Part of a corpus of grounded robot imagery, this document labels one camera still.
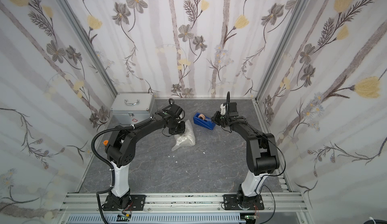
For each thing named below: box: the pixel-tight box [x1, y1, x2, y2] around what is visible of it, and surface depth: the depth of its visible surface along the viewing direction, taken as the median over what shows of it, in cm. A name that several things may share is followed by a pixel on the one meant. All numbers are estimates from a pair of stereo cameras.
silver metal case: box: [110, 92, 155, 125], surface depth 100 cm
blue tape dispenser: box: [192, 112, 217, 131], surface depth 102 cm
